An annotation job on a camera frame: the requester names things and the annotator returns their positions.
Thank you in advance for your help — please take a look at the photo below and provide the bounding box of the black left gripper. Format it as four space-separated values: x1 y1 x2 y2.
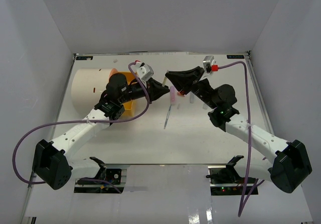
119 77 170 104

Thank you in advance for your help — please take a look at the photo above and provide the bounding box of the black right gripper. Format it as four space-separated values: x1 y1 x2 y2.
165 67 217 110

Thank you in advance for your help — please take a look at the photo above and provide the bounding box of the pink highlighter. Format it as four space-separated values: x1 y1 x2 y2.
170 86 176 105

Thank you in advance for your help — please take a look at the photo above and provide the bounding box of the thin blue ballpoint pen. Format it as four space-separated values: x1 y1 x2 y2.
164 105 172 130

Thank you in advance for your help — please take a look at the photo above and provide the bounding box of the yellow bottom drawer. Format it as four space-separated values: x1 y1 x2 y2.
120 72 136 119

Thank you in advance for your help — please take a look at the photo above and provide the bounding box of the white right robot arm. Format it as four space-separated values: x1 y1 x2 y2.
165 67 312 193

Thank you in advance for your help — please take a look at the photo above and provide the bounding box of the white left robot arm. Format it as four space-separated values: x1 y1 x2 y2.
33 73 170 190

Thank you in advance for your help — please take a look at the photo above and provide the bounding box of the light blue highlighter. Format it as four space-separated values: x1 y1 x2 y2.
190 94 195 103

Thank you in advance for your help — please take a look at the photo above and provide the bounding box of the black label sticker right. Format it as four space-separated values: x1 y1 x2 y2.
226 55 245 59

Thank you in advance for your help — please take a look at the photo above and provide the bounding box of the black label sticker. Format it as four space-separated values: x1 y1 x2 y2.
76 56 93 61
226 55 245 59

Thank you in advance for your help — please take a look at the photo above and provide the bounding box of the white round drawer organizer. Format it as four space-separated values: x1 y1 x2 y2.
71 68 112 116

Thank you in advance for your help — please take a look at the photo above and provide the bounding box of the black label sticker left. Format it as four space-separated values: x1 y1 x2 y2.
76 56 93 61

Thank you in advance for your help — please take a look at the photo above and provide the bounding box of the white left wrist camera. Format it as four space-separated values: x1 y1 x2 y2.
134 60 154 81

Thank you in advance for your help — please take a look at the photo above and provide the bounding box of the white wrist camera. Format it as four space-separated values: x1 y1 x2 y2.
200 55 219 80
134 60 154 81

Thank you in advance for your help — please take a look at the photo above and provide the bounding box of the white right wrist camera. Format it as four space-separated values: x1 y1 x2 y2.
200 55 219 80

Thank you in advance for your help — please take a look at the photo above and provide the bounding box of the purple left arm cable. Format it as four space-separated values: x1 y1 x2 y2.
12 62 153 184

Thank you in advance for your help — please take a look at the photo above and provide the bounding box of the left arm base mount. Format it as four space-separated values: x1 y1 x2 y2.
74 165 128 194

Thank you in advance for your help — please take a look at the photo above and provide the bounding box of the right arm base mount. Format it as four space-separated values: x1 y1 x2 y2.
206 166 244 196

